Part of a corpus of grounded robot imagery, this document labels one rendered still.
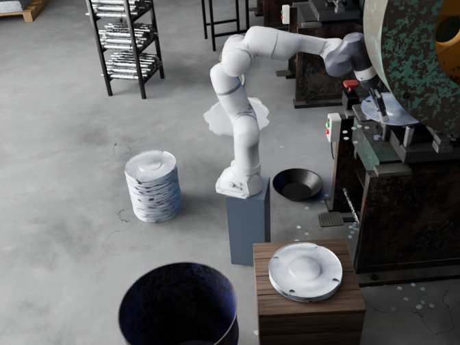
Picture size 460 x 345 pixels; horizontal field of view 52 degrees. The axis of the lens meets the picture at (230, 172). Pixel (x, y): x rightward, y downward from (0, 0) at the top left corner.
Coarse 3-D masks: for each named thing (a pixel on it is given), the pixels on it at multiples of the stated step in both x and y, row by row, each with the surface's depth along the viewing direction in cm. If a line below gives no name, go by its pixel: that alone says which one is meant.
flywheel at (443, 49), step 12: (444, 0) 140; (456, 0) 141; (444, 12) 143; (456, 12) 143; (456, 36) 150; (444, 48) 150; (456, 48) 150; (444, 60) 152; (456, 60) 152; (444, 72) 154; (456, 72) 155
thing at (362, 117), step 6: (354, 108) 210; (360, 108) 210; (360, 114) 205; (360, 120) 202; (366, 120) 202; (372, 120) 202; (378, 126) 215; (384, 126) 208; (390, 126) 207; (396, 126) 207; (378, 132) 216; (384, 132) 209; (384, 138) 211
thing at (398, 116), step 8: (384, 96) 217; (392, 96) 217; (368, 104) 212; (392, 104) 209; (368, 112) 206; (376, 112) 206; (392, 112) 204; (400, 112) 203; (376, 120) 200; (392, 120) 199; (400, 120) 199; (408, 120) 199; (416, 120) 198
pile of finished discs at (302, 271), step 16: (288, 256) 195; (304, 256) 195; (320, 256) 194; (272, 272) 189; (288, 272) 188; (304, 272) 187; (320, 272) 187; (336, 272) 187; (288, 288) 182; (304, 288) 181; (320, 288) 181; (336, 288) 184
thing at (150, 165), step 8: (144, 152) 278; (152, 152) 278; (160, 152) 277; (136, 160) 272; (144, 160) 270; (152, 160) 270; (160, 160) 270; (168, 160) 270; (128, 168) 266; (136, 168) 265; (144, 168) 264; (152, 168) 263; (160, 168) 264; (128, 176) 260; (136, 176) 259; (144, 176) 259; (152, 176) 258; (160, 176) 258
